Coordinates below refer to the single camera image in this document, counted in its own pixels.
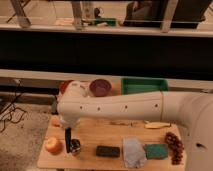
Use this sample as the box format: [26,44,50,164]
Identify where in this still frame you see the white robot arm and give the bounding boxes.
[57,81,213,171]

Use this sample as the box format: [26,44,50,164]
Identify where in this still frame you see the red bowl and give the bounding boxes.
[59,80,73,94]

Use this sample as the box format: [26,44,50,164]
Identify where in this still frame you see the purple bowl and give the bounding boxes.
[89,79,112,97]

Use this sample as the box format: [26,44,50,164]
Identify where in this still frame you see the orange carrot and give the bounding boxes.
[51,119,61,127]

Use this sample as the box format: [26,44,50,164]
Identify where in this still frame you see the small metal cup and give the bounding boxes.
[71,139,81,155]

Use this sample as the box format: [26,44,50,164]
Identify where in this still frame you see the apple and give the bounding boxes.
[45,137,62,154]

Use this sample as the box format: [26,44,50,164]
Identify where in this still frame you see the black sponge block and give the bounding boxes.
[96,146,120,158]

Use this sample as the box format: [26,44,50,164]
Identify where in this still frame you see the grey blue cloth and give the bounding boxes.
[123,138,147,168]

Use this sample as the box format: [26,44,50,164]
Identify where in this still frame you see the green tray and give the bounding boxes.
[121,77,168,95]

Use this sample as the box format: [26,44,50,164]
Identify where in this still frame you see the green sponge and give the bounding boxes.
[144,144,168,159]

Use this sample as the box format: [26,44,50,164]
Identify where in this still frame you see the red grapes bunch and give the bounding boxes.
[165,132,184,165]

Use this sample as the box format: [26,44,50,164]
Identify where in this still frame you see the green object on shelf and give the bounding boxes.
[94,18,116,26]

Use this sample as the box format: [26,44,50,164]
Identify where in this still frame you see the black floor cables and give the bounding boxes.
[0,79,28,134]

